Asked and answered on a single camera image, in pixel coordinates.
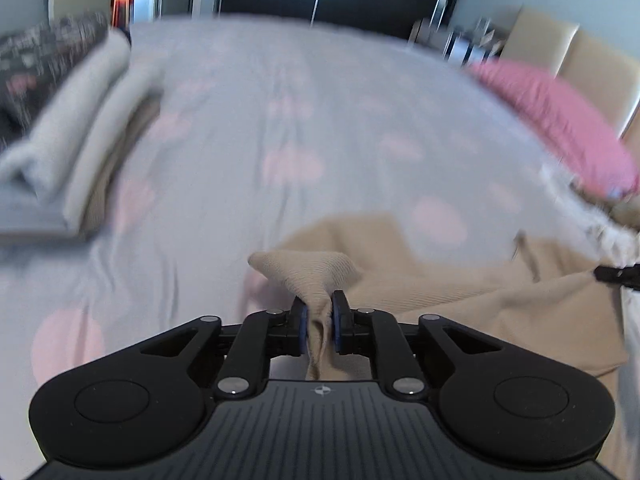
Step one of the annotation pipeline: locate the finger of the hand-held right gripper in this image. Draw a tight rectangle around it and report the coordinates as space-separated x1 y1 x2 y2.
594 265 640 292

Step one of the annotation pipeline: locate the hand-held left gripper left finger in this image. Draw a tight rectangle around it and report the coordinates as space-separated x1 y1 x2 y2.
137 297 308 401

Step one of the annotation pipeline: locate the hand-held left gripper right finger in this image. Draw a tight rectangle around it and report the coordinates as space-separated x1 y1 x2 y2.
331 290 503 401

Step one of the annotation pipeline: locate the beige sweater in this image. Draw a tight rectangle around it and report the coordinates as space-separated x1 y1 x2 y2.
245 212 631 383

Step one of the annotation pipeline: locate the white t-shirt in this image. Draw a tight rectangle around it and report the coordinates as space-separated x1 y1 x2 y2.
542 160 640 270

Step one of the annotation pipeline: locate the pink pillow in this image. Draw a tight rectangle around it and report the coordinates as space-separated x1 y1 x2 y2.
464 57 640 204

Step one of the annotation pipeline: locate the polka dot bed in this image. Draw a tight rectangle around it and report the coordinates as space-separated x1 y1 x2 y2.
0 19 628 396

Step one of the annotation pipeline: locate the cream padded headboard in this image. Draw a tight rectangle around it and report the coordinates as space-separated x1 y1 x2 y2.
500 5 640 142

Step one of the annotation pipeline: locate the tan folded garment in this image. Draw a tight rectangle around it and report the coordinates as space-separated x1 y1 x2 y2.
82 102 161 237

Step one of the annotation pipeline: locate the cream folded garment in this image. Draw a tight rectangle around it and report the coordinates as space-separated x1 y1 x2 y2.
62 60 166 233

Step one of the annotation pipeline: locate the white nightstand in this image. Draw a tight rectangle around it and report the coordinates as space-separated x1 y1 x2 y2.
410 15 506 68

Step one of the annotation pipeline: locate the pale blue folded garment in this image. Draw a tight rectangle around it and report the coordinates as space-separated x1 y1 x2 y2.
0 180 93 243

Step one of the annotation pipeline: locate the pale grey folded garment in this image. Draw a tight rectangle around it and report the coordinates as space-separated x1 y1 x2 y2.
0 30 133 201

